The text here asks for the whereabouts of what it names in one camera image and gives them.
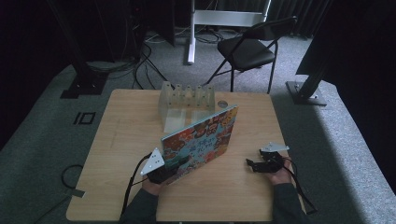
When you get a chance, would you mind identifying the black metal stand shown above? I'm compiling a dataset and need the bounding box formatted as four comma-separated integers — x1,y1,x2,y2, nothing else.
46,0,109,100
285,60,332,107

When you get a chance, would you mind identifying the white metal desk frame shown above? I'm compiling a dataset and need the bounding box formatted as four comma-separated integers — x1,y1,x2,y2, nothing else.
186,0,273,65

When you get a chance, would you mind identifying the black folding chair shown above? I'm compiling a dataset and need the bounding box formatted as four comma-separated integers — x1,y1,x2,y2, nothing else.
204,16,299,95

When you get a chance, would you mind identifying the person's right hand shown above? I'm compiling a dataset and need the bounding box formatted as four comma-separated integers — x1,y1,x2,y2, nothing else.
263,161,294,187

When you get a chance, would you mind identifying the person's left hand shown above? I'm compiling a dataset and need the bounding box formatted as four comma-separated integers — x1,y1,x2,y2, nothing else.
141,177,167,196

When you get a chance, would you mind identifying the bundle of floor cables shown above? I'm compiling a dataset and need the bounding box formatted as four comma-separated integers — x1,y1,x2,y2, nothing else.
86,18,225,91

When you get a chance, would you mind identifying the grey tape piece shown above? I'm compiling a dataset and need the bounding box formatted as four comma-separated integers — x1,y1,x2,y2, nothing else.
65,188,87,199

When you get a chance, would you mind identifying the colourful picture book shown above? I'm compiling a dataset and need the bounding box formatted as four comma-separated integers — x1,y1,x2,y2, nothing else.
160,105,240,185

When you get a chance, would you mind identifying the clear acrylic book rack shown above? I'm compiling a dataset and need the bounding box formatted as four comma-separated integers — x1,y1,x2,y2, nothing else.
157,80,217,134

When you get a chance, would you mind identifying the black floor cable loop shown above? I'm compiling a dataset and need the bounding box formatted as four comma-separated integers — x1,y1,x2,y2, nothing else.
60,163,85,190

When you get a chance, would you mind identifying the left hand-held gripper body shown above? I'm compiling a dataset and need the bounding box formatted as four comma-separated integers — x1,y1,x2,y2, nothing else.
139,147,179,185

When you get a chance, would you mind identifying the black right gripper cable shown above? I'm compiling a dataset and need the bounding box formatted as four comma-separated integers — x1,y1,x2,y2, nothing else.
280,156,318,216

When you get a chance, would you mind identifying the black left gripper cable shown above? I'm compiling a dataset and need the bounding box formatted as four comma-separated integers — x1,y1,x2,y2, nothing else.
120,152,154,217

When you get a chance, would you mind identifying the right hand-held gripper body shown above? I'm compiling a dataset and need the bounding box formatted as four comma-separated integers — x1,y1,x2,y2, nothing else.
258,142,290,174

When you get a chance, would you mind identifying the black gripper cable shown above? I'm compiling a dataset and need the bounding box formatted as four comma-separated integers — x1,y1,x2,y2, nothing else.
280,156,318,216
120,152,154,217

